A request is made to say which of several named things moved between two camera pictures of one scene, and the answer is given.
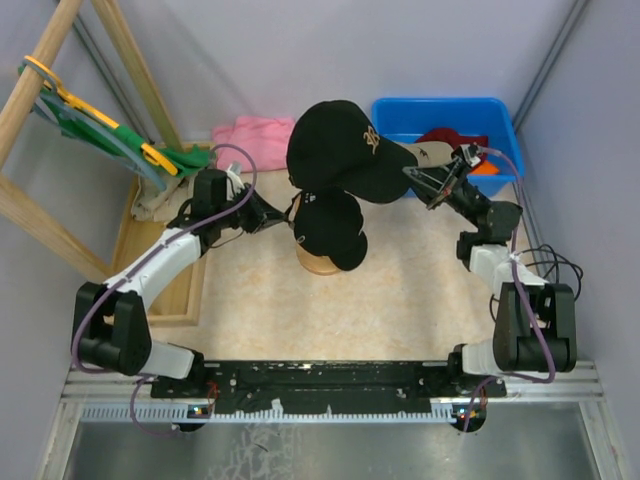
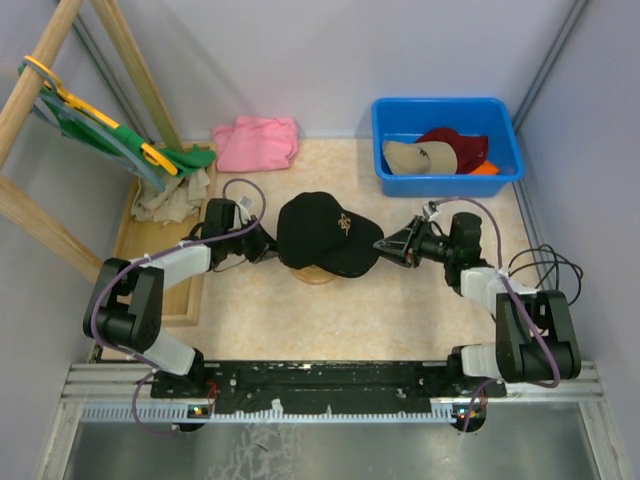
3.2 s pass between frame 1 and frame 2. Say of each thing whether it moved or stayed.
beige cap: stayed
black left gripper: moved
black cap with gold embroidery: moved
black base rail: stayed
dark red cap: stayed
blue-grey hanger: stayed
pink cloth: stayed
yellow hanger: stayed
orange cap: stayed
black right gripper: moved
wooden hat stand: moved
